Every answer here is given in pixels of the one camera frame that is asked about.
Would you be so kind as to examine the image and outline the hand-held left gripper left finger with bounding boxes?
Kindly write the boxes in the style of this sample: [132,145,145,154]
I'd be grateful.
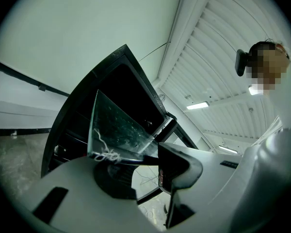
[21,154,171,233]

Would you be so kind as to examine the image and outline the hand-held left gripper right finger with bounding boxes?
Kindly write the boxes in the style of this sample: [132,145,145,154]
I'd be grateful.
[157,141,245,233]

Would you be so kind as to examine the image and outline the black cabinet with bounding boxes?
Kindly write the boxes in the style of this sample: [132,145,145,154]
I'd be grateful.
[40,44,172,179]

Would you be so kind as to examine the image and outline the ceiling light panel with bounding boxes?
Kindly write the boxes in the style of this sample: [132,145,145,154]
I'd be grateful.
[218,145,238,154]
[248,85,265,96]
[186,101,210,111]

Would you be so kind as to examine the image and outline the person in white clothing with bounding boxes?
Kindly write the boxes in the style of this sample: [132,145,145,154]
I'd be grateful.
[253,64,291,150]

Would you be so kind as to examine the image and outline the person's head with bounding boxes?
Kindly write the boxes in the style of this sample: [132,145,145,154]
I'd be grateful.
[247,40,291,96]

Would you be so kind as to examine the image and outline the white string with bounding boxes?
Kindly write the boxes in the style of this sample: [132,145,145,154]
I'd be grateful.
[93,128,122,164]

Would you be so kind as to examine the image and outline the white cable coil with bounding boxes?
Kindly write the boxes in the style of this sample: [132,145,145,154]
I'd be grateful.
[138,202,169,228]

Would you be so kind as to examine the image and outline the black head-mounted camera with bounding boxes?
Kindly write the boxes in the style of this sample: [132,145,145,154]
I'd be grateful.
[234,48,250,77]

